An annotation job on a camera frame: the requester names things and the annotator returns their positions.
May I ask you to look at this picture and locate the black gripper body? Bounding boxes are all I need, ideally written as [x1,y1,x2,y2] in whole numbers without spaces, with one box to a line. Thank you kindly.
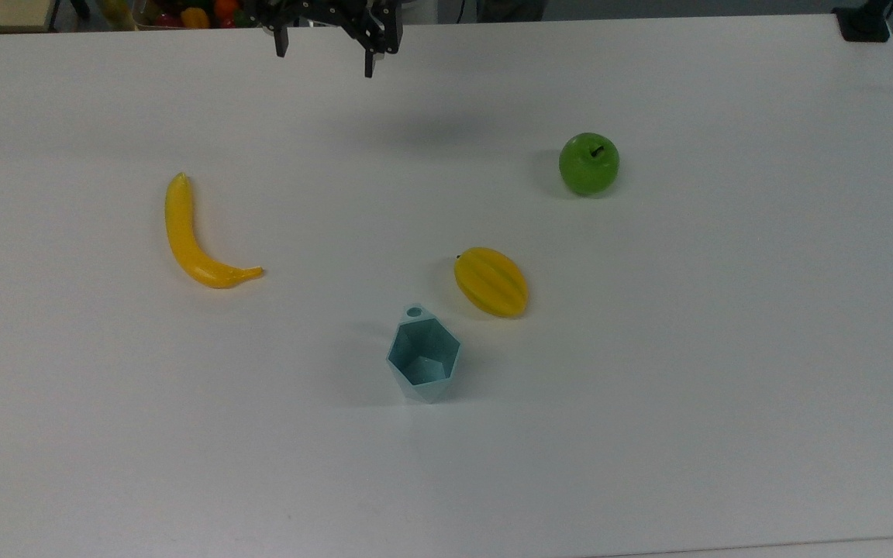
[290,0,370,24]

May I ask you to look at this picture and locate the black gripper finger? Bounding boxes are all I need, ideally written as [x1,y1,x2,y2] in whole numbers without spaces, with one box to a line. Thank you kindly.
[338,0,405,79]
[249,0,292,59]

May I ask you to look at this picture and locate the light blue hexagonal mug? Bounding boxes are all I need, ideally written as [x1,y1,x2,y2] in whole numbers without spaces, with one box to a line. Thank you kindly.
[385,303,464,405]

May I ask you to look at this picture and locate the clear bin of toy fruit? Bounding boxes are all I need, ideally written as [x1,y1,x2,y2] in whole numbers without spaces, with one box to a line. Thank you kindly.
[131,0,261,30]

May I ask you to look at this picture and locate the yellow banana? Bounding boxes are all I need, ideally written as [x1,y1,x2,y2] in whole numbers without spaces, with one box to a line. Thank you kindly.
[164,172,265,290]

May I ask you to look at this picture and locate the green apple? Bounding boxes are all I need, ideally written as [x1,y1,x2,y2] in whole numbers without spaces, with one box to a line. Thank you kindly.
[558,132,621,197]

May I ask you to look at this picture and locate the yellow ribbed starfruit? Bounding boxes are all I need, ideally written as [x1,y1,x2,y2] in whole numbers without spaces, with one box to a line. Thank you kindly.
[453,246,530,319]

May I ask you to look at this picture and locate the black table clamp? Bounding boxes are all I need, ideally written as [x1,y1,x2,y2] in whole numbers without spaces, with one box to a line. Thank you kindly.
[833,0,893,43]

